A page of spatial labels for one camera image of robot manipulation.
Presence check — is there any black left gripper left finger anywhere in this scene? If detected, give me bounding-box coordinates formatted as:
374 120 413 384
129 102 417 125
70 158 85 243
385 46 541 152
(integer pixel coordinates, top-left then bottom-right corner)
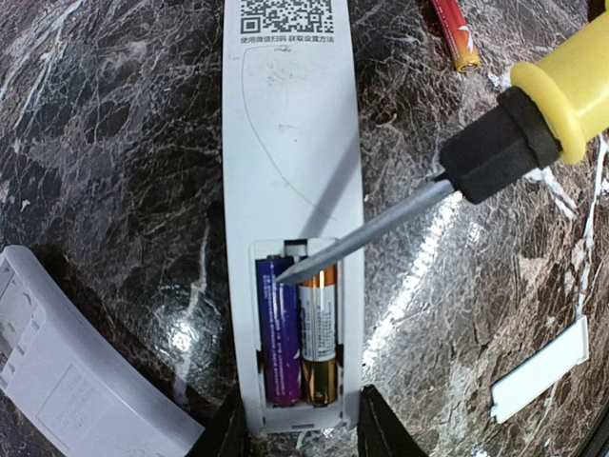
187 389 250 457

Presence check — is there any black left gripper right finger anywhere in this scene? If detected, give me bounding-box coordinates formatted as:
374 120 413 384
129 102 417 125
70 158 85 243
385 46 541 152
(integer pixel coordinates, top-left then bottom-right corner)
357 385 427 457

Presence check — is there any white remote control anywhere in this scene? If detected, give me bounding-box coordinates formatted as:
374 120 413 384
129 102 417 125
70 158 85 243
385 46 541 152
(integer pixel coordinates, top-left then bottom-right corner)
1 246 204 456

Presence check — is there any long white battery cover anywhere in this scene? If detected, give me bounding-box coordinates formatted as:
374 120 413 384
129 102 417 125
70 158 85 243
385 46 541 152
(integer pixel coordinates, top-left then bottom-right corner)
490 315 589 424

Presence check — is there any white air conditioner remote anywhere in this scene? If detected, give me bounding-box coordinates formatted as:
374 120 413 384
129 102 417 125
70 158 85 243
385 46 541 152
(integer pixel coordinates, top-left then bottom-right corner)
222 1 364 437

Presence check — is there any yellow handled screwdriver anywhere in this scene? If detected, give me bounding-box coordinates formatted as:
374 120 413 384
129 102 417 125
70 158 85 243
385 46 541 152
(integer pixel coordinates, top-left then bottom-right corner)
277 12 608 285

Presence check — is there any red AAA battery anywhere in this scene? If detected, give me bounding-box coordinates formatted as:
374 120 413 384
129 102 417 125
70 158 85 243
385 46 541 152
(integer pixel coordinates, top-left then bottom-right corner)
431 0 481 73

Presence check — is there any purple AAA battery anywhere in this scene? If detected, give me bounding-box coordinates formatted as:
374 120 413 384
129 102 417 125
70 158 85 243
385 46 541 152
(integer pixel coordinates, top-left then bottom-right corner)
255 256 302 407

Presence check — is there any gold white AAA battery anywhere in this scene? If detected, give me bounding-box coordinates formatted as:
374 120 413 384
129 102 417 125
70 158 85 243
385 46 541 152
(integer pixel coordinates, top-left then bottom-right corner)
297 266 338 407

